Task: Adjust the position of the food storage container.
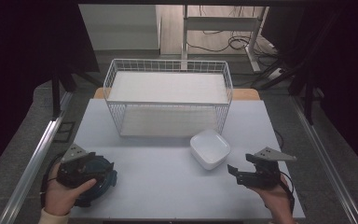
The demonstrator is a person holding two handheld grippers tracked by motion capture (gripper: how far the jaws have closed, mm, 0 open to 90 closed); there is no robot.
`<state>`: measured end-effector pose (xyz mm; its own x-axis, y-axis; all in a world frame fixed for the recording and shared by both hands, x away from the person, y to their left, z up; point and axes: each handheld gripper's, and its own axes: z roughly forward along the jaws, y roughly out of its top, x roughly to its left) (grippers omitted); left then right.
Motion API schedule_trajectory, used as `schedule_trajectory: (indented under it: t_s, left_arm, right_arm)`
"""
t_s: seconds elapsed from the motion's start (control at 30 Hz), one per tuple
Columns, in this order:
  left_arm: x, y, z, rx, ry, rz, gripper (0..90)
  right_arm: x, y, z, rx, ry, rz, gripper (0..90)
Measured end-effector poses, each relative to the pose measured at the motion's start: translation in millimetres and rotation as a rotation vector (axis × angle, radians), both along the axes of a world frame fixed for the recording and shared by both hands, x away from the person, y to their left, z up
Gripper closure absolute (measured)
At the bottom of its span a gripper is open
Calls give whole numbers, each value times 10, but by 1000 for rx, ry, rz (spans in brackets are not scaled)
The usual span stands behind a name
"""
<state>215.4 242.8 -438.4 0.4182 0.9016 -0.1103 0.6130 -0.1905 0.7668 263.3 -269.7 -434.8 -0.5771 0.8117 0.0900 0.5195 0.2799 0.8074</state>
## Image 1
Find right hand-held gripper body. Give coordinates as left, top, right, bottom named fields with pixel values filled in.
left=245, top=147, right=297, bottom=189

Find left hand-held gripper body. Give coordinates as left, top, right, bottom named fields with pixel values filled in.
left=57, top=143, right=99, bottom=189

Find dark round lid with blue clips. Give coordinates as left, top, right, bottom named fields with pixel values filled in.
left=74, top=154, right=118, bottom=208

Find white square bowl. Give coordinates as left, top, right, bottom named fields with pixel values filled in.
left=189, top=129, right=232, bottom=171

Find white wire basket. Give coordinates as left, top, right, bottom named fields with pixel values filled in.
left=103, top=58, right=234, bottom=138

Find person's right hand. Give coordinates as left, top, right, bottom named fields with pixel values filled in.
left=250, top=175, right=295, bottom=224

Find person's left hand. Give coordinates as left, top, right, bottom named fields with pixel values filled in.
left=43, top=161, right=98, bottom=217

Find wooden table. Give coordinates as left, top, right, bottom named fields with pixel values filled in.
left=92, top=87, right=261, bottom=102

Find white power strip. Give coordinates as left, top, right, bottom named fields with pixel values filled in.
left=266, top=67, right=286, bottom=81

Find black curtain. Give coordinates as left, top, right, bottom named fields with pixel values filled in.
left=260, top=5, right=358, bottom=174
left=0, top=0, right=101, bottom=182

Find white cabinet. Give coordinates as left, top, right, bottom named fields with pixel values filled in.
left=78, top=4, right=162, bottom=51

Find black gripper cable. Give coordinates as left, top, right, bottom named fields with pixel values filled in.
left=279, top=171, right=296, bottom=216
left=39, top=151, right=65, bottom=209

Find aluminium rail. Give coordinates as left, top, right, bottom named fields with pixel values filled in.
left=0, top=91, right=75, bottom=224
left=291, top=94, right=358, bottom=224

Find black stand post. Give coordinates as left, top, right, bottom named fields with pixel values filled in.
left=303, top=70, right=315, bottom=126
left=50, top=70, right=63, bottom=119

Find black floor cables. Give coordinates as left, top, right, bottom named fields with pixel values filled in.
left=186, top=5, right=282, bottom=64

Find white desk frame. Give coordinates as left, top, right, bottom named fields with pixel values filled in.
left=181, top=4, right=270, bottom=74

